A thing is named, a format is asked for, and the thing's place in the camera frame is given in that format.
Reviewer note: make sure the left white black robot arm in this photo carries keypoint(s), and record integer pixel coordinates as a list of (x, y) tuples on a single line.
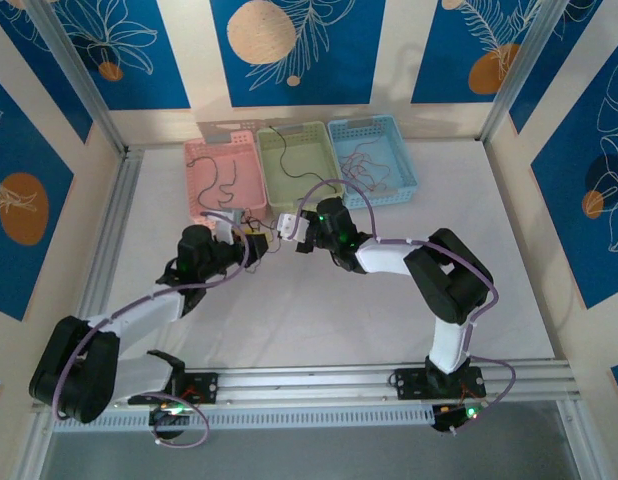
[(149, 307)]

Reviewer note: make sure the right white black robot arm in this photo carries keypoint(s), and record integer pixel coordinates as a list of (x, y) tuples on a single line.
[(384, 257)]

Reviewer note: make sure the pink perforated plastic basket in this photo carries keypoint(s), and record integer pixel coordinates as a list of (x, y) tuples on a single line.
[(249, 170)]

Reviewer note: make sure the green perforated plastic basket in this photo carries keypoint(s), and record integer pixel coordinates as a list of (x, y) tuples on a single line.
[(309, 155)]

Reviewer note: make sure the blue perforated plastic basket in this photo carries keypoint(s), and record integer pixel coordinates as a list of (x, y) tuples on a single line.
[(399, 155)]

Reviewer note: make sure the left controller circuit board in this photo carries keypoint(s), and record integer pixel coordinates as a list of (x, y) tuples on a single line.
[(171, 422)]

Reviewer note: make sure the controller circuit board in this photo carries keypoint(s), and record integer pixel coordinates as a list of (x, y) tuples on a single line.
[(171, 422), (451, 420)]

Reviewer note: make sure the right controller circuit board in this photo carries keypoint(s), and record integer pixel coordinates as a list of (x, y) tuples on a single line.
[(451, 420)]

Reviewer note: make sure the aluminium side rail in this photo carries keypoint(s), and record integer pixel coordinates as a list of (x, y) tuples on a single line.
[(119, 200)]

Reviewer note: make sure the long aluminium frame rail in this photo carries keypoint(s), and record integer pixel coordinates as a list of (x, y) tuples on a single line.
[(309, 382)]

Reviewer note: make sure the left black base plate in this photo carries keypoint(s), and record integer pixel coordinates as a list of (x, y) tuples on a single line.
[(209, 387)]

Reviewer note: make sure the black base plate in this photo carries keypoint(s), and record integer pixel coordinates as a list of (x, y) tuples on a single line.
[(409, 382), (209, 387)]

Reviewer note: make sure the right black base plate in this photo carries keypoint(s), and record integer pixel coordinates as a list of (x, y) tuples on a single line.
[(409, 382)]

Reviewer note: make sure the aluminium frame post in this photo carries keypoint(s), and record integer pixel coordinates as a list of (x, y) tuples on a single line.
[(84, 85), (531, 75)]

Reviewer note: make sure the aluminium frame bar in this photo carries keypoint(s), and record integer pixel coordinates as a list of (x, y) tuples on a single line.
[(574, 440), (31, 450)]

